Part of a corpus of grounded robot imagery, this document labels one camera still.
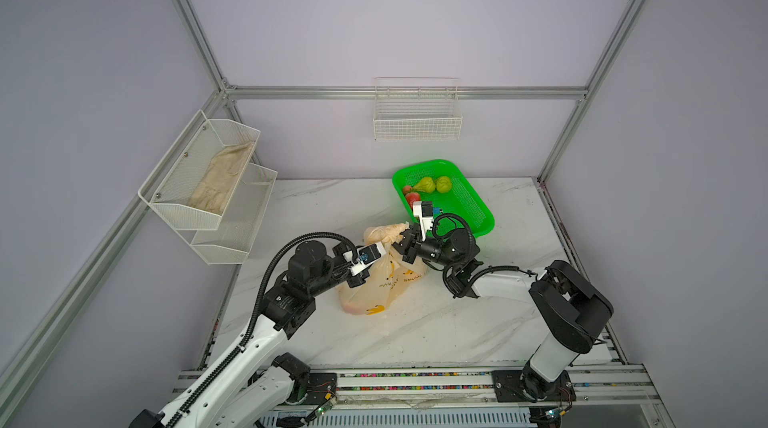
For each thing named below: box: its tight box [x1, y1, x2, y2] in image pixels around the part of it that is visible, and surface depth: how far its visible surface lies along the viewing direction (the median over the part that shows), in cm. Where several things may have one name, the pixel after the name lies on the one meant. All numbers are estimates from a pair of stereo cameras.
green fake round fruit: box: [437, 176, 452, 194], surface depth 116 cm
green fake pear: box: [413, 176, 436, 193], surface depth 116 cm
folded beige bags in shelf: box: [188, 141, 255, 214], surface depth 80 cm
